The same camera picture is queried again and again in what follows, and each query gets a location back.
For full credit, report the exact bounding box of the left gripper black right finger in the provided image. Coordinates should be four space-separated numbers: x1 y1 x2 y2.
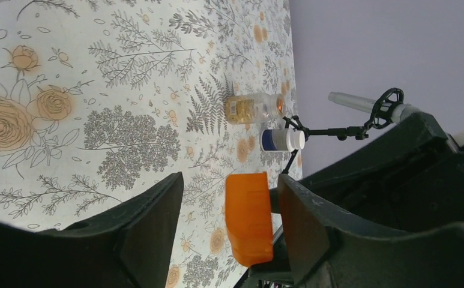
277 175 464 287

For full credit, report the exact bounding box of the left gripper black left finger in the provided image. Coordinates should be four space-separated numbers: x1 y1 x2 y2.
0 172 184 287

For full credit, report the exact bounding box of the orange pill organizer box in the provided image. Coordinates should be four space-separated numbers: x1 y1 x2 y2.
225 172 274 267

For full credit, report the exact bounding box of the clear pill bottle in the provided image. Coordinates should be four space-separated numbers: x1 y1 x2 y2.
224 93 286 124

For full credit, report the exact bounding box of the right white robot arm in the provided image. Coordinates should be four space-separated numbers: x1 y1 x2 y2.
237 112 464 287

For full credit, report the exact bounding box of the white blue pill bottle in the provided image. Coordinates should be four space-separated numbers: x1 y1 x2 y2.
260 128 306 152

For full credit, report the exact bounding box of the floral patterned mat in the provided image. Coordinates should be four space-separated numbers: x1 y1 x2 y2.
0 1 297 287

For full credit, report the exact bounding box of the microphone on black stand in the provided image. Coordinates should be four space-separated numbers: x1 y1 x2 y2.
280 88 421 176

